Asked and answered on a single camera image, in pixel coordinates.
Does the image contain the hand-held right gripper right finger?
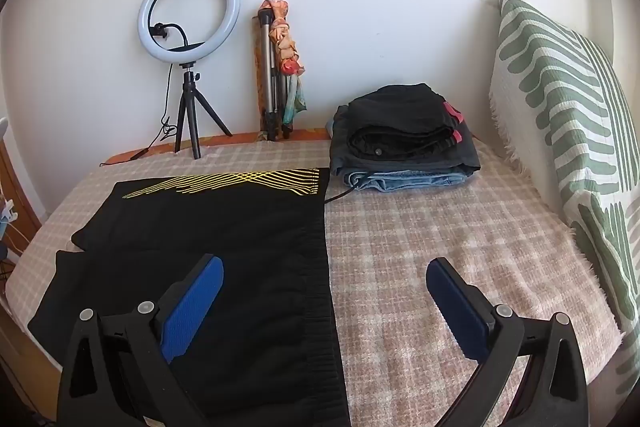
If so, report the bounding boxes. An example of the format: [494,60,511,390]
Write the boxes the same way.
[425,257,587,427]

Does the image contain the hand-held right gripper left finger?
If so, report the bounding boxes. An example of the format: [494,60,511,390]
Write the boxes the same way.
[56,253,224,427]

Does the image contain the black pants with yellow print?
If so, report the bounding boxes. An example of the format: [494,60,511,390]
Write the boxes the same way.
[27,167,349,427]

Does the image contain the folded dark grey pants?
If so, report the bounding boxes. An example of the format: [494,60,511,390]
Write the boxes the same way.
[328,104,482,180]

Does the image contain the folded black pants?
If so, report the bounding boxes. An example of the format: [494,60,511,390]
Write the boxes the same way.
[347,83,468,158]

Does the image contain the pink plaid blanket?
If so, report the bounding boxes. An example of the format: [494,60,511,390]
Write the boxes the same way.
[5,138,624,427]

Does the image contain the folded blue jeans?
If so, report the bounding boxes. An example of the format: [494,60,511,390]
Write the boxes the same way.
[342,170,472,193]

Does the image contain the small black tripod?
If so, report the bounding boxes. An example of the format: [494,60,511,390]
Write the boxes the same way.
[173,63,234,160]

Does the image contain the wooden furniture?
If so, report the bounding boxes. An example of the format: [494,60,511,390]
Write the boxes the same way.
[0,139,42,235]

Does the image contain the green and white patterned pillow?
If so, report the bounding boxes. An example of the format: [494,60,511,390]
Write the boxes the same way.
[488,0,640,395]

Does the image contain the folded silver tripod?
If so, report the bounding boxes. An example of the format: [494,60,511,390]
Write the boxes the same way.
[252,9,293,142]

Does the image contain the thin black ring light cable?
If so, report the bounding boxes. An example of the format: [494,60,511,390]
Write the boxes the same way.
[99,65,179,167]

